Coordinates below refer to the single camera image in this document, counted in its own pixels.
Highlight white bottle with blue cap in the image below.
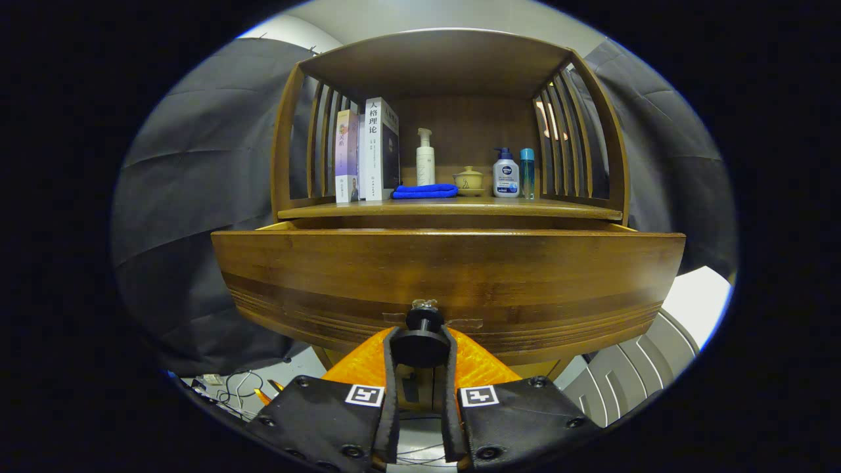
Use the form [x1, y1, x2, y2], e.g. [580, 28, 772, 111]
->
[492, 147, 520, 198]

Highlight wooden cabinet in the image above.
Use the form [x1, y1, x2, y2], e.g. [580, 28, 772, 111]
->
[271, 28, 631, 415]

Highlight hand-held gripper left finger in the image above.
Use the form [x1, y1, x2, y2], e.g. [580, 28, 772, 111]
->
[246, 327, 403, 470]

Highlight folded blue cloth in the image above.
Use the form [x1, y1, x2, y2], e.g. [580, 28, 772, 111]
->
[392, 183, 459, 200]

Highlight wooden drawer with black knob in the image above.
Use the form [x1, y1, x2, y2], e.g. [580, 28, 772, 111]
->
[210, 220, 687, 369]

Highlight white pump bottle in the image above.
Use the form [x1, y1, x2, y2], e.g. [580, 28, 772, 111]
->
[416, 128, 436, 187]

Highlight white table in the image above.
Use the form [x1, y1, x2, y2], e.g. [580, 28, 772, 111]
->
[660, 266, 733, 349]

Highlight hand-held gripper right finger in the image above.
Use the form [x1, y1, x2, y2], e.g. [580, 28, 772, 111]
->
[439, 327, 602, 468]

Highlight purple book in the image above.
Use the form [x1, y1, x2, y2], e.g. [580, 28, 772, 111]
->
[334, 109, 361, 204]

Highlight tan lidded teacup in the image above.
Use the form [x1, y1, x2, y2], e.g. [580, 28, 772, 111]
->
[452, 166, 486, 197]

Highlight tangle of black cables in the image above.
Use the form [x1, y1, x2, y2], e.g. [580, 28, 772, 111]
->
[191, 368, 461, 468]

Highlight grey grooved panel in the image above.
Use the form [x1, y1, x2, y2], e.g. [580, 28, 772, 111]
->
[564, 309, 700, 428]

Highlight thick white book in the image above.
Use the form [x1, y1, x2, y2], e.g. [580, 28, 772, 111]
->
[358, 97, 400, 202]

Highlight wooden countertop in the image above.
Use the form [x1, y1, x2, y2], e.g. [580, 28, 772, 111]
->
[277, 196, 624, 221]

